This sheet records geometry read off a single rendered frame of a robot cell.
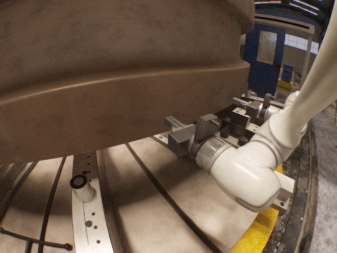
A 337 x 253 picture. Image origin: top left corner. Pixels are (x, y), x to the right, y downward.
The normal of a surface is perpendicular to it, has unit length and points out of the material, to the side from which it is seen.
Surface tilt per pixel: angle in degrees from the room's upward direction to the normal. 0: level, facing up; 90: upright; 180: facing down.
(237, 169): 40
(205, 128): 90
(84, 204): 0
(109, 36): 88
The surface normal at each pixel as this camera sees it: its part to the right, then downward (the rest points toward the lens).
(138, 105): 0.51, 0.44
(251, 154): -0.12, -0.83
